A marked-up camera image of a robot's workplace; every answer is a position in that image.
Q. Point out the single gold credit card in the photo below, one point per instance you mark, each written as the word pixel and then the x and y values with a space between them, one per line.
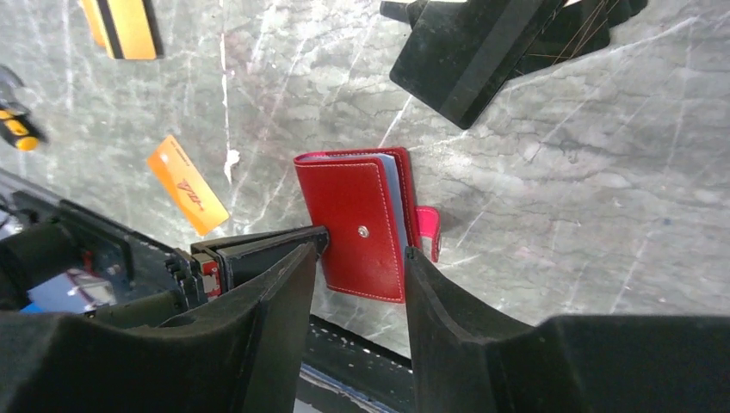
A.
pixel 187 187

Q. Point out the gold credit card stack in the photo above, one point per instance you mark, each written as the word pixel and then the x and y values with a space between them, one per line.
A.
pixel 126 29

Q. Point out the black yellow screwdriver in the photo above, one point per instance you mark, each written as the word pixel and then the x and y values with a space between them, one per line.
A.
pixel 18 131

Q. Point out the red leather card holder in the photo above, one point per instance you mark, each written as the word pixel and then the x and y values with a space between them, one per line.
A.
pixel 366 200

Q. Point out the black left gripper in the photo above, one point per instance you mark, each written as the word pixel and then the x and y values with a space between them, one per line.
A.
pixel 211 267

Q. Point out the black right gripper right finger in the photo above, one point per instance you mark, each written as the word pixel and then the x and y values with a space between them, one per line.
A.
pixel 467 356

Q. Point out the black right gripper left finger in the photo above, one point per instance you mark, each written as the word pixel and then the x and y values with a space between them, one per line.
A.
pixel 241 352

